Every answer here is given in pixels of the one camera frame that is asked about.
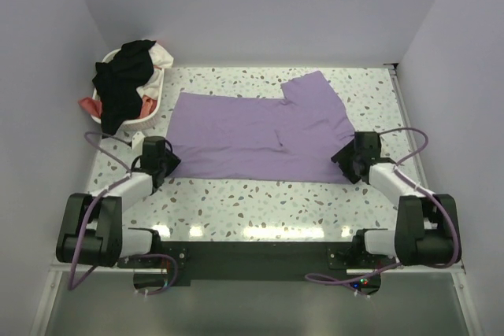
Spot coral orange t shirt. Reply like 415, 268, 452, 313
78, 95, 158, 119

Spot black t shirt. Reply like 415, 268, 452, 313
92, 39, 155, 135

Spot white laundry basket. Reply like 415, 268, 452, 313
91, 47, 174, 132

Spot aluminium frame rail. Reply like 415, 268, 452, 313
29, 260, 69, 336

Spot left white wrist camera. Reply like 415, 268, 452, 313
131, 131, 145, 150

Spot white t shirt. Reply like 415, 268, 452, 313
137, 42, 174, 100

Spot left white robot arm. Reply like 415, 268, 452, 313
56, 136, 180, 267

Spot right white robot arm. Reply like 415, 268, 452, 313
332, 131, 462, 268

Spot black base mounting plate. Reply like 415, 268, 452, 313
117, 239, 397, 288

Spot purple t shirt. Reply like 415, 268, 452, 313
167, 71, 354, 184

